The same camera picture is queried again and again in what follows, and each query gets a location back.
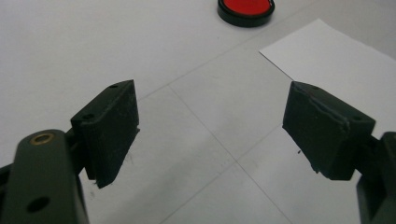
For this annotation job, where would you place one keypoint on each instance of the white table cover sheet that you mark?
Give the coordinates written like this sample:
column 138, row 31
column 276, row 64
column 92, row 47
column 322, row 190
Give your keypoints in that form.
column 93, row 46

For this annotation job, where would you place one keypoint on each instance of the round black red ink pad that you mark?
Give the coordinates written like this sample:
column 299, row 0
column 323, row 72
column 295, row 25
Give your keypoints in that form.
column 246, row 6

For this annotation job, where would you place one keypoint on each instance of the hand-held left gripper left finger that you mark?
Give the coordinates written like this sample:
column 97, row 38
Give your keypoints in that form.
column 109, row 130

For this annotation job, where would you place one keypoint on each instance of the white paper sheet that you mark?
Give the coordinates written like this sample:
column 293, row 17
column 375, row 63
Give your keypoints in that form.
column 327, row 53

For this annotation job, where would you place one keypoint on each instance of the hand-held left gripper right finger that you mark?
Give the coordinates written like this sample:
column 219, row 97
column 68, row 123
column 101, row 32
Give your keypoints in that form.
column 323, row 133

